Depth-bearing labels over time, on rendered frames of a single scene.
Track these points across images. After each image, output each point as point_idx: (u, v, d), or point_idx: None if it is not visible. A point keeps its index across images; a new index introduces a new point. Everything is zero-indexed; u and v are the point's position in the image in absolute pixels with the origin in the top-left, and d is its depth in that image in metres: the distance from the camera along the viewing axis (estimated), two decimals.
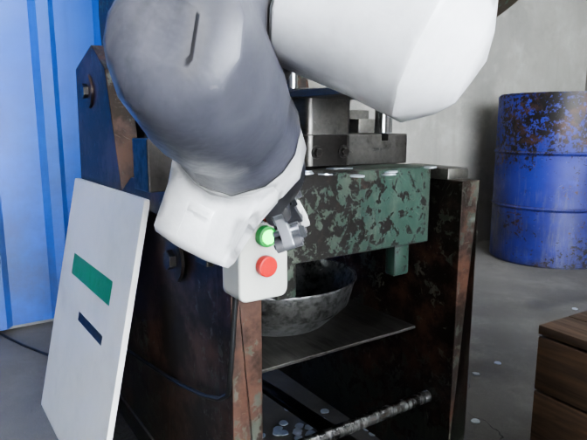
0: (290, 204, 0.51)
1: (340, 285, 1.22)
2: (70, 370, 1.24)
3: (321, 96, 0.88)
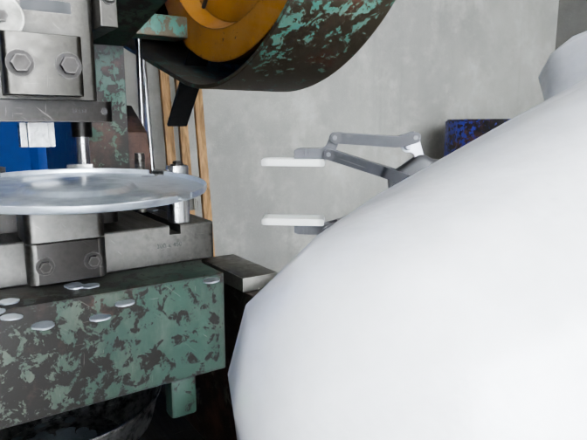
0: None
1: (151, 401, 0.98)
2: None
3: None
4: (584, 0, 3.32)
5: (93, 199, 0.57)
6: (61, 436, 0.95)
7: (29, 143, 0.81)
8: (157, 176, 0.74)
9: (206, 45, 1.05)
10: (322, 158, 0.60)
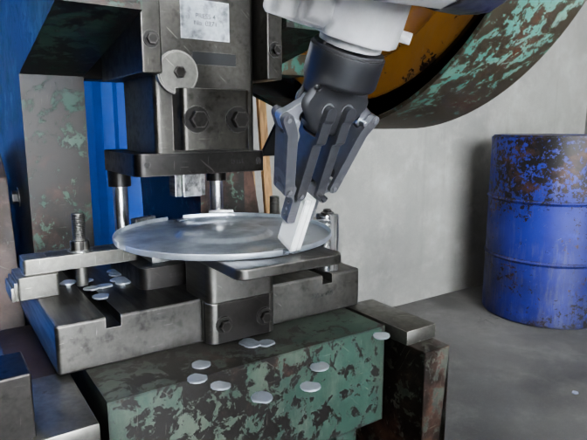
0: (314, 137, 0.55)
1: None
2: None
3: None
4: None
5: (223, 246, 0.67)
6: None
7: (183, 193, 0.80)
8: None
9: None
10: None
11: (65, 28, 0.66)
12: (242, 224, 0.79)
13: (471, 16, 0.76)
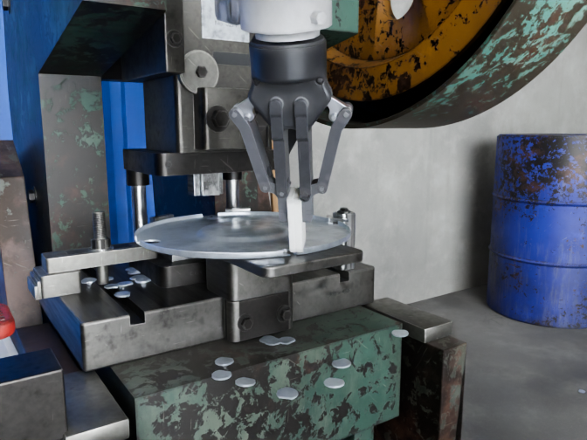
0: (272, 131, 0.56)
1: None
2: None
3: None
4: None
5: None
6: None
7: (201, 192, 0.81)
8: (147, 240, 0.69)
9: None
10: None
11: (89, 28, 0.67)
12: (217, 239, 0.69)
13: None
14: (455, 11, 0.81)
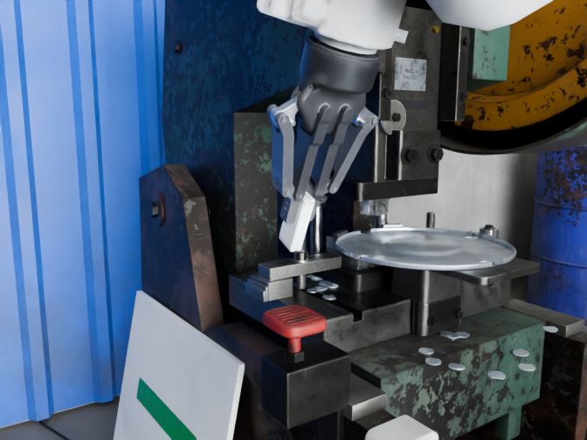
0: (311, 136, 0.55)
1: None
2: None
3: (445, 272, 0.80)
4: None
5: (382, 248, 0.91)
6: None
7: (374, 212, 0.98)
8: (484, 264, 0.79)
9: None
10: (306, 191, 0.61)
11: None
12: (462, 249, 0.88)
13: None
14: (523, 99, 1.09)
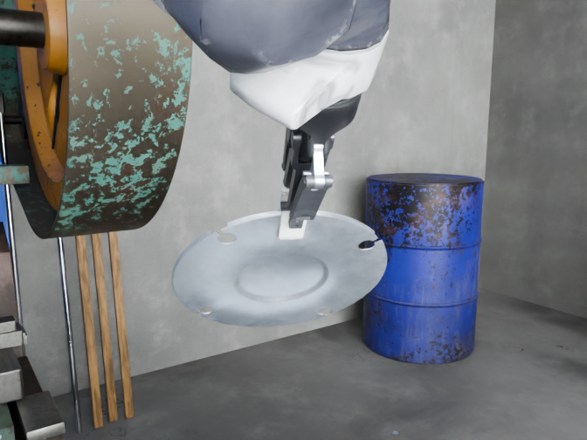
0: None
1: None
2: None
3: None
4: (514, 51, 3.46)
5: (261, 303, 0.78)
6: None
7: None
8: (217, 240, 0.64)
9: None
10: (288, 188, 0.60)
11: None
12: (284, 251, 0.68)
13: (41, 187, 1.24)
14: None
